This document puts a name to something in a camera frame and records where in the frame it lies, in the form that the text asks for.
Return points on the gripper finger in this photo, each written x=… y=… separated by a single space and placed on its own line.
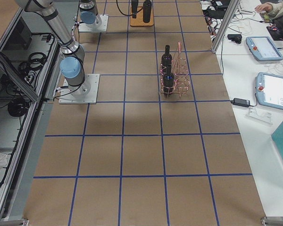
x=134 y=8

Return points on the dark wine bottle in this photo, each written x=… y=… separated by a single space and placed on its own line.
x=147 y=7
x=166 y=58
x=168 y=81

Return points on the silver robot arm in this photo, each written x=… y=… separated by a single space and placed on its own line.
x=72 y=65
x=89 y=14

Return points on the wooden serving tray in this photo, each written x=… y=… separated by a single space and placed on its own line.
x=138 y=21

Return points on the person hand at desk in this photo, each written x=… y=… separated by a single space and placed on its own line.
x=263 y=7

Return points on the black webcam on desk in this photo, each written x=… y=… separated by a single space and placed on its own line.
x=237 y=38

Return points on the far blue teach pendant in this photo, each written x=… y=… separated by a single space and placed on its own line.
x=263 y=48

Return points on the blue teach pendant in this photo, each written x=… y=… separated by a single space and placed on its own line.
x=263 y=48
x=269 y=90

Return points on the black power adapter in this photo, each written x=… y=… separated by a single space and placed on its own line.
x=240 y=102

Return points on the clear acrylic stand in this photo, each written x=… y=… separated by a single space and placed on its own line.
x=265 y=117

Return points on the near blue teach pendant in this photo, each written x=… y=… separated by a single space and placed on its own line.
x=269 y=90

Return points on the copper wire bottle basket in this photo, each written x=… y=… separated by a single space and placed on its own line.
x=180 y=72

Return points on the aluminium frame post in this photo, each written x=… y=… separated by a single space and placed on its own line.
x=224 y=24

